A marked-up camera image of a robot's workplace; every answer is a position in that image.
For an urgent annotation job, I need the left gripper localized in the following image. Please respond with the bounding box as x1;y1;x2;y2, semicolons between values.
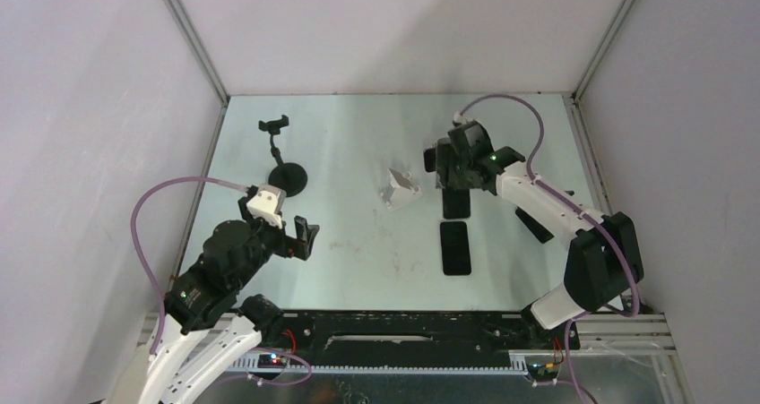
232;197;319;289

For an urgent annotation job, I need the black smartphone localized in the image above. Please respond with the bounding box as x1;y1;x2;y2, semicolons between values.
439;220;471;276
423;147;439;174

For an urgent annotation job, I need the small phone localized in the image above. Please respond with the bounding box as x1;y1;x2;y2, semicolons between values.
442;188;471;220

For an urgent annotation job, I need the black phone stand round base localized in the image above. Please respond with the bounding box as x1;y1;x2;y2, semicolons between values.
258;115;308;197

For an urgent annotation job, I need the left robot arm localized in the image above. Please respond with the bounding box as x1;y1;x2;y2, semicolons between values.
106;188;320;403

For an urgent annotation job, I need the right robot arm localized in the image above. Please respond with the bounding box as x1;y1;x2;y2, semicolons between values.
423;121;644;348

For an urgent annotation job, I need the white angled phone stand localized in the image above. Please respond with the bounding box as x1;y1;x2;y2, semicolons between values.
379;168;422;211

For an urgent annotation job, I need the black angled phone stand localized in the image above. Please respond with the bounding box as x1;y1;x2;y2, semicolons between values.
514;208;554;244

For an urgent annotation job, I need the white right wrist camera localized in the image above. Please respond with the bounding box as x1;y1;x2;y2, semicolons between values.
453;111;470;125

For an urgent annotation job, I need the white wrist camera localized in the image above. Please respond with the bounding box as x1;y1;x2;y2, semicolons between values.
453;111;470;125
244;184;287;229

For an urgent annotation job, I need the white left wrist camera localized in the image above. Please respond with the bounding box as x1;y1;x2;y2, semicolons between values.
244;184;287;229

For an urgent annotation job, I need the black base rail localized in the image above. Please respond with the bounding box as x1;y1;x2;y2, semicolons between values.
263;310;581;371

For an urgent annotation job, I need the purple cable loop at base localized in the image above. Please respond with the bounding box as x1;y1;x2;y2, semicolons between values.
246;348;313;388

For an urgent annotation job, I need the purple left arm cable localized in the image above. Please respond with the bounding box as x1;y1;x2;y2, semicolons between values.
130;176;251;355

